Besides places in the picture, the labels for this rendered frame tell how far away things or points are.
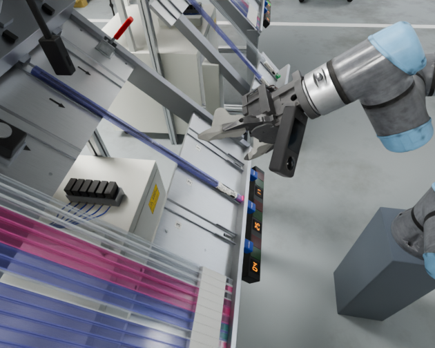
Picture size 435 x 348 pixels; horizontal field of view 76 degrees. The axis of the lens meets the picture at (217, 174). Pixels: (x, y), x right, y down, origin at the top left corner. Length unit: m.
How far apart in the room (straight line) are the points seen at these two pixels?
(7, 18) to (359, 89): 0.54
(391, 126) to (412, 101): 0.04
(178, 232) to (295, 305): 0.91
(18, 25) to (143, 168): 0.54
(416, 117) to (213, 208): 0.41
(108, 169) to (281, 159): 0.68
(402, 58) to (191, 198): 0.44
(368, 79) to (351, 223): 1.23
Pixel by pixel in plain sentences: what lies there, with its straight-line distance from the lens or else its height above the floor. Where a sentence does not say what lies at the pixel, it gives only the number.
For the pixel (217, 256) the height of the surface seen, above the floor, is 0.75.
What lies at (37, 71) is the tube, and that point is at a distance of 0.61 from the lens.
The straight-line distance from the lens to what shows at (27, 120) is 0.55.
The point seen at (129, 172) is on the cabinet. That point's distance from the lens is 0.97.
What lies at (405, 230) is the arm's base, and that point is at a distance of 0.94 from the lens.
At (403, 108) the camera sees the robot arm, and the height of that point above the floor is 1.05.
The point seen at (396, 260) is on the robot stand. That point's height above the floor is 0.55.
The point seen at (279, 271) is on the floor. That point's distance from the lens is 1.42.
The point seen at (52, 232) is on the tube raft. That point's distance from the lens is 0.47.
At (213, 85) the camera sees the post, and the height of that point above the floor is 0.75.
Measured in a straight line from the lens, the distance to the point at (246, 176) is 0.75.
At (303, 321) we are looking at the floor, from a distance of 1.37.
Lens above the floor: 1.31
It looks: 50 degrees down
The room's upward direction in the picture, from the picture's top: 4 degrees counter-clockwise
